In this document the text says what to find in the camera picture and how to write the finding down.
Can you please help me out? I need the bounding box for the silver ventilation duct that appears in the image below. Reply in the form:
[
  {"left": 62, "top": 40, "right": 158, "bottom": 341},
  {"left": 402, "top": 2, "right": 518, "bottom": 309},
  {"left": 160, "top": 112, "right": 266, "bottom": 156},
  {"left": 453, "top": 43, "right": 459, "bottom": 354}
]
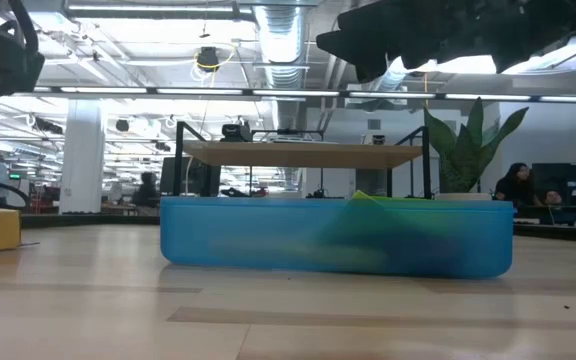
[{"left": 252, "top": 4, "right": 314, "bottom": 131}]

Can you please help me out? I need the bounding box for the white plant pot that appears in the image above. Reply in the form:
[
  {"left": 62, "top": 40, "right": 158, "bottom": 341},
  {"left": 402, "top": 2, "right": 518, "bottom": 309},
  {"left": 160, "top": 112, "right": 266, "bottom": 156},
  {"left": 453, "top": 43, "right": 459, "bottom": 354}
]
[{"left": 435, "top": 192, "right": 493, "bottom": 201}]

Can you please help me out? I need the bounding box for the black computer monitor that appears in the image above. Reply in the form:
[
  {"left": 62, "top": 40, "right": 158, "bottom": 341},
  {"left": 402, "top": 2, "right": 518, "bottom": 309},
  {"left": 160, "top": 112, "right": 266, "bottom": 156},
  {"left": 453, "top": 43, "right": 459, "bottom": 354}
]
[{"left": 160, "top": 157, "right": 222, "bottom": 197}]

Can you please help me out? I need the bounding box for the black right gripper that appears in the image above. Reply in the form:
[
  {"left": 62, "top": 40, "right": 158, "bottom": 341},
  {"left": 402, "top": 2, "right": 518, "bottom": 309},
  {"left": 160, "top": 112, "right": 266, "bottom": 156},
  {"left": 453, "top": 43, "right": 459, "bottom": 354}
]
[{"left": 316, "top": 0, "right": 576, "bottom": 84}]

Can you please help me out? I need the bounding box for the black cable loop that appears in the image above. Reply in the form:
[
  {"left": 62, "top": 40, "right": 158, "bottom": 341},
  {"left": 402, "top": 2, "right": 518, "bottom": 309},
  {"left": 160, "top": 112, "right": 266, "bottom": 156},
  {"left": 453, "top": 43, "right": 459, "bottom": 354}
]
[{"left": 0, "top": 173, "right": 32, "bottom": 210}]

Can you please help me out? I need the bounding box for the rig crossbar with light strips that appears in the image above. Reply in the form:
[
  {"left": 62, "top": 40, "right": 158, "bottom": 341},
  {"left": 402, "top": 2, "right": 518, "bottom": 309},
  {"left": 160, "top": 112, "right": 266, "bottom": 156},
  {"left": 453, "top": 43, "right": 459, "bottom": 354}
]
[{"left": 10, "top": 85, "right": 576, "bottom": 104}]

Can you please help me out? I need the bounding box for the white pillar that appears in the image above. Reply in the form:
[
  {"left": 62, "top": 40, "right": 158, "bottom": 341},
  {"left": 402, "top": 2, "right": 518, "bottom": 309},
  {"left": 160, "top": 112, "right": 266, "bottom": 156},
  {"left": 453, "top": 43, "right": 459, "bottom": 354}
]
[{"left": 59, "top": 98, "right": 107, "bottom": 215}]

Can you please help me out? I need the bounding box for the black ceiling camera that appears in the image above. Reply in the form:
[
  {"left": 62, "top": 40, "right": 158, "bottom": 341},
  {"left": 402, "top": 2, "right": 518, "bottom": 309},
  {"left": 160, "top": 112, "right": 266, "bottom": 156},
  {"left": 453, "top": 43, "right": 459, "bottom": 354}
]
[{"left": 196, "top": 46, "right": 221, "bottom": 74}]

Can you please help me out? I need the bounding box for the green snake plant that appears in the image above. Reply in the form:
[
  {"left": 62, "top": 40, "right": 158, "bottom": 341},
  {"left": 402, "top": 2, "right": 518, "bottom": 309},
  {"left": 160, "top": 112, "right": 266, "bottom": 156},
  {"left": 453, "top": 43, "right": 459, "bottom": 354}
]
[{"left": 422, "top": 97, "right": 530, "bottom": 195}]

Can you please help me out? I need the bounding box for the blue plastic pencil case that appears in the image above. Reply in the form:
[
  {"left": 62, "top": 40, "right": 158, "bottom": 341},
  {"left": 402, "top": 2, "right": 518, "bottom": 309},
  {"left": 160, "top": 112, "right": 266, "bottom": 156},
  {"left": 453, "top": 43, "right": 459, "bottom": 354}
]
[{"left": 159, "top": 194, "right": 515, "bottom": 280}]

